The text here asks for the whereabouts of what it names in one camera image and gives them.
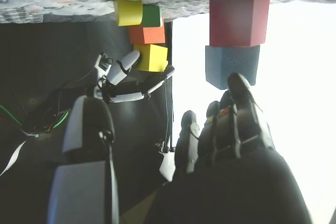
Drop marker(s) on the yellow foam cube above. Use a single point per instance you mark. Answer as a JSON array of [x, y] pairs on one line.
[[153, 57]]

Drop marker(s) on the blue foam cube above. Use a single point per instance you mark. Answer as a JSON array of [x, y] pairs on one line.
[[231, 64]]

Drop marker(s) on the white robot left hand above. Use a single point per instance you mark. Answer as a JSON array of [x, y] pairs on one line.
[[236, 182]]

